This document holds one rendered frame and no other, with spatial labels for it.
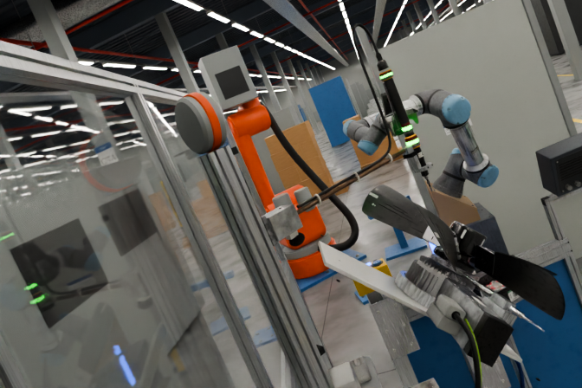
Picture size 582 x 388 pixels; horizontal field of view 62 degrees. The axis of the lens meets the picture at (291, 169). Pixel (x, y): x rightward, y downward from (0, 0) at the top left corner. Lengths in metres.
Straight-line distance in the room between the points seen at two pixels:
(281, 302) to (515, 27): 3.01
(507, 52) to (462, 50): 0.32
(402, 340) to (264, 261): 0.62
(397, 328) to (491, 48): 2.56
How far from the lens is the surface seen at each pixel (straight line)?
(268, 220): 1.30
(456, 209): 2.45
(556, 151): 2.32
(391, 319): 1.66
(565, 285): 2.49
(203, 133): 1.21
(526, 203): 3.95
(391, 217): 1.69
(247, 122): 5.53
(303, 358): 1.37
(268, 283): 1.28
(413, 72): 3.61
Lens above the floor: 1.81
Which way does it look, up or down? 6 degrees down
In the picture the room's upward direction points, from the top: 23 degrees counter-clockwise
